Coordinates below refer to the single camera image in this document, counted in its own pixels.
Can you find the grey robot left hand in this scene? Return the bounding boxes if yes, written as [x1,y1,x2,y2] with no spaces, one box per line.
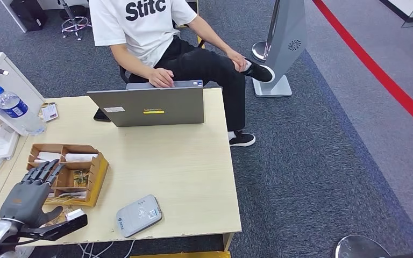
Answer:
[0,159,67,230]

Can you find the person's right hand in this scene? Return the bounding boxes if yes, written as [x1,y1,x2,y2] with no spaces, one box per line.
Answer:
[147,67,175,89]

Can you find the person's left hand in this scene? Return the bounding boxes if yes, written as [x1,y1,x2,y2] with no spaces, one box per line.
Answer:
[226,49,248,73]

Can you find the white card stack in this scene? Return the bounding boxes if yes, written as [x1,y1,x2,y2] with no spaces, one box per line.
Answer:
[65,153,99,163]
[35,152,61,164]
[55,191,87,200]

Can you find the person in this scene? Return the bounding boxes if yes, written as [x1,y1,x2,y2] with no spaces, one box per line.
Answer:
[88,0,275,147]

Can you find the white card reader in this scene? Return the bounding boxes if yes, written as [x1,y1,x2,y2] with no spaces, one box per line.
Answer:
[116,194,163,238]

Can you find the grey laptop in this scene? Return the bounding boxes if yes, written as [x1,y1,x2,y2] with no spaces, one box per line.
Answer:
[86,80,206,128]

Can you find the black office chair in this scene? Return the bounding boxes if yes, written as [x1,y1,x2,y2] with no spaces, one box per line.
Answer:
[119,0,207,84]

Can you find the grey kiosk stand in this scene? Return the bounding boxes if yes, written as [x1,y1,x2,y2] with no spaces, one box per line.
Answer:
[252,0,308,98]

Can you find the white power strip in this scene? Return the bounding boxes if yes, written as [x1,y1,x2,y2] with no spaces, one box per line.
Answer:
[0,125,21,160]

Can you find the black smartphone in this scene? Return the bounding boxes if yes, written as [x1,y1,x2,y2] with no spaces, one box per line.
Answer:
[92,108,112,123]

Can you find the cardboard divider box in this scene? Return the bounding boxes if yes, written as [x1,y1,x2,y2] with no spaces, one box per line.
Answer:
[26,143,110,209]

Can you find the plastic water bottle blue label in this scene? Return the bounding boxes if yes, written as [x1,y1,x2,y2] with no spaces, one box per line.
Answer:
[0,85,47,136]

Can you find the chrome stool base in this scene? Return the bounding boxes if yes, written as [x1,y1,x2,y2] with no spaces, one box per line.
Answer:
[57,0,92,41]

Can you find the white cabinet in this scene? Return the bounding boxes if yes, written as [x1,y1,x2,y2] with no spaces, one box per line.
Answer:
[0,52,46,138]

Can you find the black computer case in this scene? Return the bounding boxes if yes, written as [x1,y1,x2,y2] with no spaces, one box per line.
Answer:
[10,0,48,32]

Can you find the yellow box under desk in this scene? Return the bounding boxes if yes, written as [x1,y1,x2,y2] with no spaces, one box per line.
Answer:
[130,251,231,258]

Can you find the white counter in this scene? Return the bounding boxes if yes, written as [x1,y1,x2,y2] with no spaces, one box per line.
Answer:
[379,0,413,28]

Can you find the chrome stanchion base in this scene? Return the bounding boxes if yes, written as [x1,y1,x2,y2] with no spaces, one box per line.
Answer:
[334,235,393,258]

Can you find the chrome stanchion post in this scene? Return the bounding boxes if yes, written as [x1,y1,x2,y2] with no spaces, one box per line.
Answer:
[252,0,282,62]

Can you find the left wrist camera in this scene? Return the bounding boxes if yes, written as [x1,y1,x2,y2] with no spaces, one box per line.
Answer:
[18,208,89,242]

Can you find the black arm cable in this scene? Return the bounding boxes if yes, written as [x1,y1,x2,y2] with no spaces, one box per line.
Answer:
[0,238,40,247]

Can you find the white cables under desk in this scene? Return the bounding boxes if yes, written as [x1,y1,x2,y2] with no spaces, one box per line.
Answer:
[77,239,136,258]

